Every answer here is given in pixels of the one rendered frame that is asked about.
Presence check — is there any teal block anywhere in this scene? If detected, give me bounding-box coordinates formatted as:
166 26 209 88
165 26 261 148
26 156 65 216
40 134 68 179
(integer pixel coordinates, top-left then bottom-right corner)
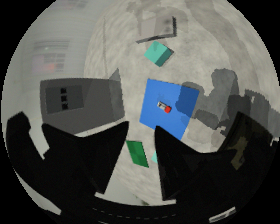
144 41 171 67

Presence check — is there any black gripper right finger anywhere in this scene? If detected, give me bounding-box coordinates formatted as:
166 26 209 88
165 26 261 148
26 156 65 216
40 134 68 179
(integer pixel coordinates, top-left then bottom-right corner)
154 124 237 201

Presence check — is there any blue square mat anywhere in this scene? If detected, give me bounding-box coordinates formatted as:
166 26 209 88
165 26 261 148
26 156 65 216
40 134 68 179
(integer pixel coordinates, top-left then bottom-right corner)
139 79 199 141

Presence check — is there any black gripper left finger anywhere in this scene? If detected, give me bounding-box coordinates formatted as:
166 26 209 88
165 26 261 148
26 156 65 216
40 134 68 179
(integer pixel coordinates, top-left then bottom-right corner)
41 121 129 194

